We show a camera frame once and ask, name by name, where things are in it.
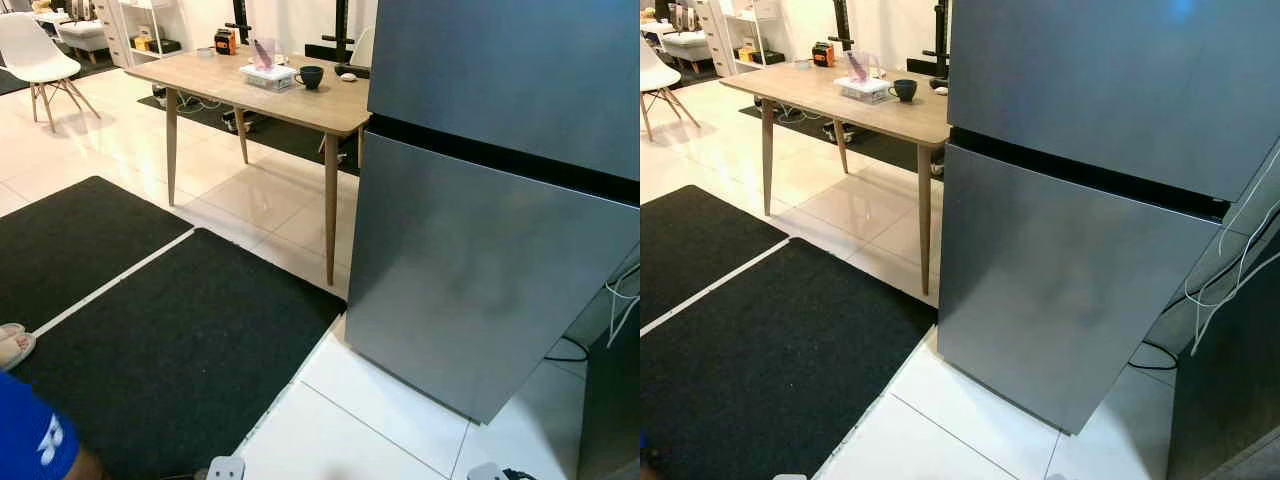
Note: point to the grey steel fridge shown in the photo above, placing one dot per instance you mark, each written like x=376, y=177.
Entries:
x=480, y=260
x=1060, y=270

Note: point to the white chair wooden legs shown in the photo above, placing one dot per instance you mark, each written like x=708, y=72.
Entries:
x=655, y=75
x=30, y=50

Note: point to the dark grey cabinet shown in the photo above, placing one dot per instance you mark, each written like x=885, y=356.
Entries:
x=610, y=420
x=1220, y=400

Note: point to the beige upholstered stool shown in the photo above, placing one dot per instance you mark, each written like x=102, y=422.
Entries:
x=688, y=45
x=85, y=35

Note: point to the white shelf unit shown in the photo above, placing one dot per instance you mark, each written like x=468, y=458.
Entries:
x=712, y=30
x=110, y=30

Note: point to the orange and black device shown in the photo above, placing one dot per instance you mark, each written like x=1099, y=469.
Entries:
x=823, y=55
x=226, y=42

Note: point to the white plastic container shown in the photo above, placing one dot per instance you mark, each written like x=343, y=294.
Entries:
x=862, y=92
x=268, y=78

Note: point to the light wooden table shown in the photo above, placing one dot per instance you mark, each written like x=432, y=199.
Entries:
x=300, y=100
x=880, y=110

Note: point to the grey robot right foot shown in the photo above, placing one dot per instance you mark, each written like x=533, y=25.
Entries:
x=490, y=472

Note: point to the pink transparent pitcher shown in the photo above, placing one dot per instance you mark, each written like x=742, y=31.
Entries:
x=264, y=55
x=860, y=68

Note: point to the black stand pole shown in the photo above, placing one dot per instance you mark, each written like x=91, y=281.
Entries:
x=240, y=15
x=343, y=25
x=842, y=20
x=940, y=30

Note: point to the dark blue cup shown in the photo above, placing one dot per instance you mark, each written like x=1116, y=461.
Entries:
x=311, y=77
x=905, y=91

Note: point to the person in blue shirt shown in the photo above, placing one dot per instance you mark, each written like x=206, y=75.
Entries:
x=30, y=430

